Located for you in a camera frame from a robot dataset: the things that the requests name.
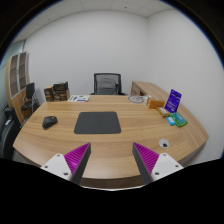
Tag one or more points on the black leather office chair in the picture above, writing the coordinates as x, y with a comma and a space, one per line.
8, 133

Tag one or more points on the grey backpack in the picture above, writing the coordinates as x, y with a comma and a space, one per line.
107, 86

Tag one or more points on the purple card sign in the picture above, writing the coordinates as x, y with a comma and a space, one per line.
173, 100

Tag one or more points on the black carton box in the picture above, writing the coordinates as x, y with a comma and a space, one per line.
60, 86

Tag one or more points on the small blue box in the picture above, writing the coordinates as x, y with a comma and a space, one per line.
170, 121

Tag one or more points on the green flat box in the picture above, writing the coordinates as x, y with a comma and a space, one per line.
179, 120

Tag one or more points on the wooden shelf unit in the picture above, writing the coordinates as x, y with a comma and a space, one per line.
16, 96

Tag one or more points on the black computer mouse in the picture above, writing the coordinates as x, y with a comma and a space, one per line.
49, 122

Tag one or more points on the wide brown carton box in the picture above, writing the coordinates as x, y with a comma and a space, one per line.
61, 96

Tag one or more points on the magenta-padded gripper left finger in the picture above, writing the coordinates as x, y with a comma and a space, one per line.
56, 165

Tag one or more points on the black mesh office chair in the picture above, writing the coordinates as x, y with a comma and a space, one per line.
96, 83

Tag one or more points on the small black visitor chair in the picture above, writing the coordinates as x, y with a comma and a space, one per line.
30, 90

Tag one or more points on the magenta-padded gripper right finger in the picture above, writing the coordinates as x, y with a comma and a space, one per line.
165, 165

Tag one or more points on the clear bag with round print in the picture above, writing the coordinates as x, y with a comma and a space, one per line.
136, 99

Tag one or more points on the dark grey mouse pad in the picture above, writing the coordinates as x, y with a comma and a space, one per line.
97, 122

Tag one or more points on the wooden side desk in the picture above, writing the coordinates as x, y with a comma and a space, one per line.
148, 88

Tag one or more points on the small yellowish box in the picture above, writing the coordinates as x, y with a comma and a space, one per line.
163, 112

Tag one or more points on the small orange-brown box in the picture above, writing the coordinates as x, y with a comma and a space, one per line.
156, 103

